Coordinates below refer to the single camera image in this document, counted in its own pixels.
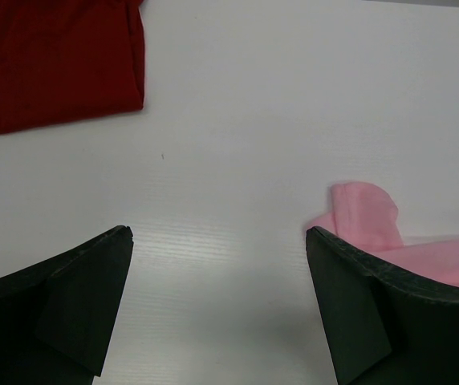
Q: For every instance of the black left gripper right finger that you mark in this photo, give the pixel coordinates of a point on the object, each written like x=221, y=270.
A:
x=383, y=324

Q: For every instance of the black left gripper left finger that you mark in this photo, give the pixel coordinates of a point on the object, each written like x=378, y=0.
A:
x=57, y=316

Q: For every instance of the pink t shirt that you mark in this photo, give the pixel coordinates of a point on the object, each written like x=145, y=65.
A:
x=364, y=215

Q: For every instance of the dark red t shirt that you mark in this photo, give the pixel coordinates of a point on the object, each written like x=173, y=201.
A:
x=63, y=61

